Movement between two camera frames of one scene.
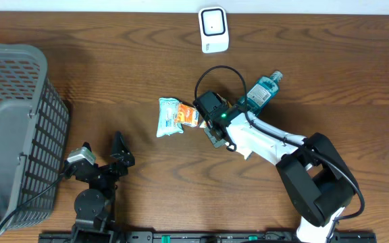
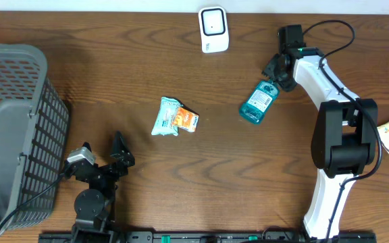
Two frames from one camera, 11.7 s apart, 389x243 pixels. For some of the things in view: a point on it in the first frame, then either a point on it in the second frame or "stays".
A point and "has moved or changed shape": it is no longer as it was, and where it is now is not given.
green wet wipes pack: x=167 y=125 has moved or changed shape
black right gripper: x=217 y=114 to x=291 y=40
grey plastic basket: x=23 y=133 stays
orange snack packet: x=187 y=115 has moved or changed shape
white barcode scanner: x=213 y=29 stays
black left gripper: x=122 y=160 stays
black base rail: x=215 y=237 stays
